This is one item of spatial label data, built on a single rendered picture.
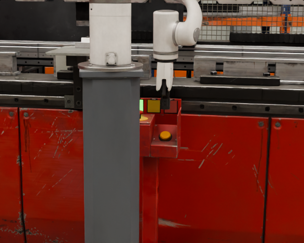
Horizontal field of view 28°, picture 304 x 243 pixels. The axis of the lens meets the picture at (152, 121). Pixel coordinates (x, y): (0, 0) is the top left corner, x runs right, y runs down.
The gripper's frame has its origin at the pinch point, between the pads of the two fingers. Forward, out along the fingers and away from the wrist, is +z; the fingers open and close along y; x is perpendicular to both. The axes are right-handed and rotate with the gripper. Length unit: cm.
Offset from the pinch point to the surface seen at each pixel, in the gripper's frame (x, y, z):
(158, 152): -1.6, 6.5, 15.6
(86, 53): -29.0, -8.2, -15.1
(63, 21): -58, -88, -15
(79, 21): -38, -37, -22
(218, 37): 15, -480, 55
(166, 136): 0.4, 0.0, 12.0
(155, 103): -4.6, -9.8, 3.1
